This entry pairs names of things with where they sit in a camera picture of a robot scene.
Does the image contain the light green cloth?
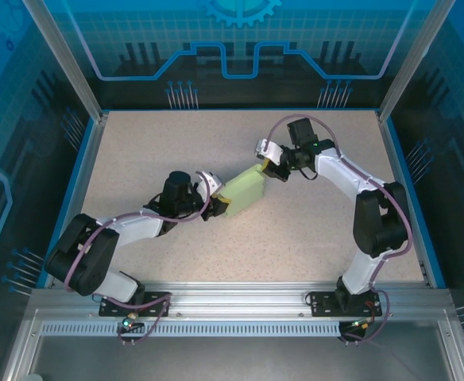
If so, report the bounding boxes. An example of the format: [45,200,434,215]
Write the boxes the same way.
[217,165,265,218]

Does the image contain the blue table border strip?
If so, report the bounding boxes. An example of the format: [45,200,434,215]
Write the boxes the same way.
[36,117,98,289]
[386,117,447,289]

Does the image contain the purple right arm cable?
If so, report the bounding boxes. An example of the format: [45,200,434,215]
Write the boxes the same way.
[267,114,412,347]

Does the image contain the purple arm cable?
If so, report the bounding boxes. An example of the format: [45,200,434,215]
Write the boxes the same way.
[267,114,412,347]
[64,170,213,347]

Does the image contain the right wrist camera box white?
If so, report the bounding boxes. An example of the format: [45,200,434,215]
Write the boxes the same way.
[253,137,285,164]

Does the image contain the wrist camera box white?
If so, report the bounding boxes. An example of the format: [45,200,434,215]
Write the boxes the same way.
[195,170,227,198]
[253,137,285,164]

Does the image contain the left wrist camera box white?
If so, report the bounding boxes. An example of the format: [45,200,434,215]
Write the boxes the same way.
[195,170,227,198]

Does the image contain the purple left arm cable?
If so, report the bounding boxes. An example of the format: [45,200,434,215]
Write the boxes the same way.
[64,170,213,347]

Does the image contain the aluminium mounting rail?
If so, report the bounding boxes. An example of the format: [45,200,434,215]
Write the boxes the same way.
[29,281,451,321]

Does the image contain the aluminium table side rail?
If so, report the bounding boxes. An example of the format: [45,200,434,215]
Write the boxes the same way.
[377,110,434,289]
[43,113,110,289]

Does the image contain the slotted grey cable duct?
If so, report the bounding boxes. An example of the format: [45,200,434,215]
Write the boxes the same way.
[40,321,343,337]

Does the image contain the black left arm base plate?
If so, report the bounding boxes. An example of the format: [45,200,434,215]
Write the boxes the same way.
[99,291,172,318]

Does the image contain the aluminium frame post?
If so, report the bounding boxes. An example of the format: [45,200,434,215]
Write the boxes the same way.
[377,0,458,123]
[20,0,110,122]

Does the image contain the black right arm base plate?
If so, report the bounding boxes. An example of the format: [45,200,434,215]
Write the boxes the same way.
[307,290,383,318]

